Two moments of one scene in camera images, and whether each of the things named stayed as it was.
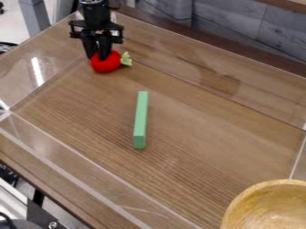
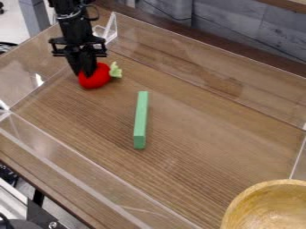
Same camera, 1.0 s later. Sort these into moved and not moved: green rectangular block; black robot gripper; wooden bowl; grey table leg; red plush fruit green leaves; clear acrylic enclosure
Moved: red plush fruit green leaves; black robot gripper
Not moved: grey table leg; green rectangular block; wooden bowl; clear acrylic enclosure
